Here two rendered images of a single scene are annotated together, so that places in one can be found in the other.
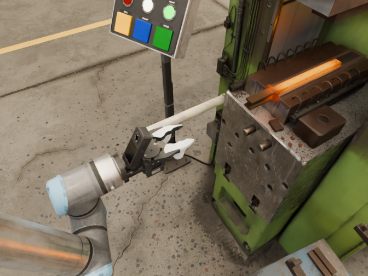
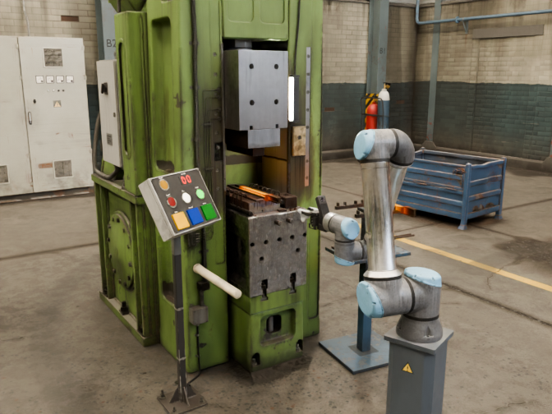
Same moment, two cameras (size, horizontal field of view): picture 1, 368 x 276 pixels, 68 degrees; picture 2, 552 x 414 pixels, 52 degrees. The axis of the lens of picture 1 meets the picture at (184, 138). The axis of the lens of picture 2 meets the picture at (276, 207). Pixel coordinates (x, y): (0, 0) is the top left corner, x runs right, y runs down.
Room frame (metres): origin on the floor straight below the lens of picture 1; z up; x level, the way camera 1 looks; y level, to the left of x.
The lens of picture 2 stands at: (0.72, 2.69, 1.66)
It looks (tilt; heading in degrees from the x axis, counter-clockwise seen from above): 13 degrees down; 268
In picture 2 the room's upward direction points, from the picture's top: straight up
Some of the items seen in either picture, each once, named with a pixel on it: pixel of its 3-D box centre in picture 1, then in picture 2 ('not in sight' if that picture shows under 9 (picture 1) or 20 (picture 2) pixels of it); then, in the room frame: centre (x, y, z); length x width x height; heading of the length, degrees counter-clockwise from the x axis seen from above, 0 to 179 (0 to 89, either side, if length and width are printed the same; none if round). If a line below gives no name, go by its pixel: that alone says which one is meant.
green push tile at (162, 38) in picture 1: (163, 38); (208, 212); (0.96, 0.08, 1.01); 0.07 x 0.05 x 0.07; 56
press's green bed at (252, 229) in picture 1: (272, 187); (253, 312); (0.75, -0.49, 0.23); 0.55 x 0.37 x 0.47; 121
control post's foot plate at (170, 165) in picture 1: (171, 153); (181, 393); (1.12, 0.09, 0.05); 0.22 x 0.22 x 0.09; 31
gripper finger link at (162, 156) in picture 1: (163, 152); not in sight; (0.43, 0.05, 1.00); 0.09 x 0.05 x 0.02; 108
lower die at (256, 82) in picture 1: (310, 76); (245, 197); (0.79, -0.45, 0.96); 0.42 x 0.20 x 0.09; 121
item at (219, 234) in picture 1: (222, 220); (269, 367); (0.66, -0.23, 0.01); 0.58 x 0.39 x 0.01; 31
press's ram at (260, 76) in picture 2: not in sight; (250, 89); (0.76, -0.47, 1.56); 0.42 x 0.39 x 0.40; 121
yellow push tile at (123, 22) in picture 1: (124, 23); (180, 221); (1.07, 0.25, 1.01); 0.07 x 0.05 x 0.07; 56
